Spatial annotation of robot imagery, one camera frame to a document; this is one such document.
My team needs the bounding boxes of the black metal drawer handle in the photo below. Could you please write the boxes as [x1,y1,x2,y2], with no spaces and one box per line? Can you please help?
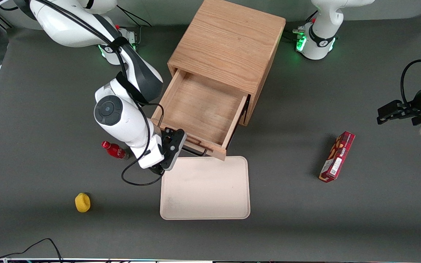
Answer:
[182,145,208,157]

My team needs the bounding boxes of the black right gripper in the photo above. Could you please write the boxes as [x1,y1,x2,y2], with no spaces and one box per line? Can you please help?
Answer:
[151,127,178,175]

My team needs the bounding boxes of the yellow round sponge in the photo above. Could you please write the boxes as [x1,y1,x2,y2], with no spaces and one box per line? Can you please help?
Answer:
[75,193,91,213]

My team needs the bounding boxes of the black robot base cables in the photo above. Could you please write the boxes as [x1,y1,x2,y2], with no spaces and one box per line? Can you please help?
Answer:
[283,28,307,42]

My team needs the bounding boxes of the red plastic bottle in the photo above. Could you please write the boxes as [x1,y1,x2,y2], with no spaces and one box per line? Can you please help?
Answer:
[101,141,130,160]

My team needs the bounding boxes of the wooden drawer cabinet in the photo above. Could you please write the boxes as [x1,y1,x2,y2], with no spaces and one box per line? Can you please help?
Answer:
[167,0,286,126]

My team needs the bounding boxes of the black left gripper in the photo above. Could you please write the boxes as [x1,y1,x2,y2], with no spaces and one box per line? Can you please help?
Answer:
[377,82,421,126]

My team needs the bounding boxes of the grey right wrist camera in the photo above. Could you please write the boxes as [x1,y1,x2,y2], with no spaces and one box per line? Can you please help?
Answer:
[163,129,188,171]

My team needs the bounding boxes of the black cable at table edge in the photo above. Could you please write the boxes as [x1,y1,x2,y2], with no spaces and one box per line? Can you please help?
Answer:
[0,238,63,263]

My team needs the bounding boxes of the red snack box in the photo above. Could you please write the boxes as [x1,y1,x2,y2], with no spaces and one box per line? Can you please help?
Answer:
[319,131,356,183]

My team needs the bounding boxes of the beige rectangular tray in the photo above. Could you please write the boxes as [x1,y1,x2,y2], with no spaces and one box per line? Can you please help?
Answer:
[160,156,251,220]

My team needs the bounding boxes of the wooden drawer with black handle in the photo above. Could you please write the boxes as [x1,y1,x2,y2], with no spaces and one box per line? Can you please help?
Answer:
[151,69,250,161]

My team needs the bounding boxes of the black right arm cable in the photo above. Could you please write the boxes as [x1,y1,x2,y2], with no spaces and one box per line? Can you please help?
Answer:
[0,0,166,186]

